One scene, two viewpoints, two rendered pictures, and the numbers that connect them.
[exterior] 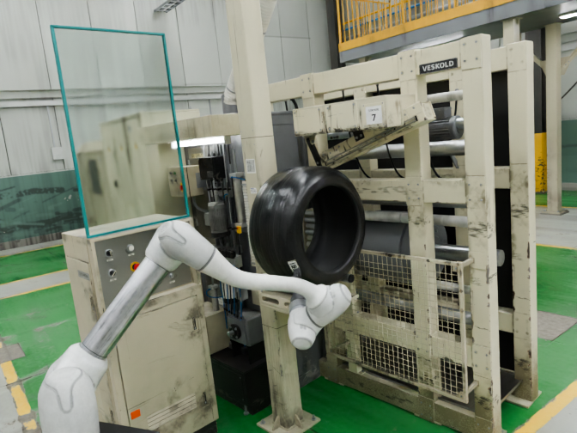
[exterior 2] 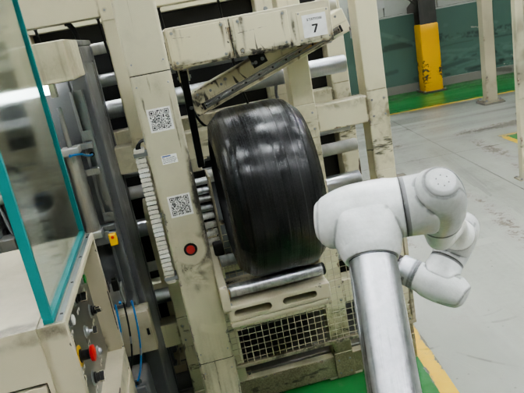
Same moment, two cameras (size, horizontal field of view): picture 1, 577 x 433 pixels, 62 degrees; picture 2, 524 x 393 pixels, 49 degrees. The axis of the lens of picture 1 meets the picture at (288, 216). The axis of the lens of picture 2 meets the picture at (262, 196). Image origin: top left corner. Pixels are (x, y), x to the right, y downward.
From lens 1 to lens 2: 197 cm
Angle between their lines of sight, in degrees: 54
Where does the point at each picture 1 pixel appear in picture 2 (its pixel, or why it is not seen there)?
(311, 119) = (206, 40)
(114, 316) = (414, 367)
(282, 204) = (302, 151)
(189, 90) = not seen: outside the picture
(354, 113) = (283, 26)
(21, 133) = not seen: outside the picture
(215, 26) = not seen: outside the picture
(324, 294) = (471, 224)
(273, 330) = (226, 361)
